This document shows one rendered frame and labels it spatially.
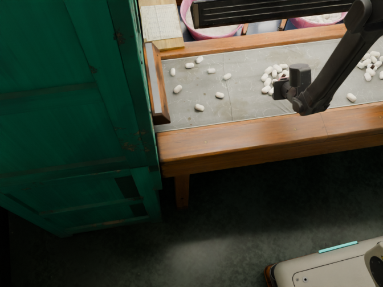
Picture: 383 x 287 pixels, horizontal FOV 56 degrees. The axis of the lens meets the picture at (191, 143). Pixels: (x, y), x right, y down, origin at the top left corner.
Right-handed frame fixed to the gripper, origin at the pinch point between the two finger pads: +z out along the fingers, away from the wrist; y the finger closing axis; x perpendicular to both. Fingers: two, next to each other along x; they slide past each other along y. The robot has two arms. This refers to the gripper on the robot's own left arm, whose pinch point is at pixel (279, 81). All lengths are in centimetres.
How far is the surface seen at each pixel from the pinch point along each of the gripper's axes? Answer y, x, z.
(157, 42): 40.0, -14.1, 22.1
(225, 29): 11.9, -14.8, 30.2
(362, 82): -34.4, 5.9, 5.0
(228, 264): 19, 95, 15
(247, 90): 9.8, 4.1, 6.9
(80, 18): 53, -34, -62
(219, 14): 22.0, -25.8, -10.4
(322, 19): -28.1, -14.8, 28.4
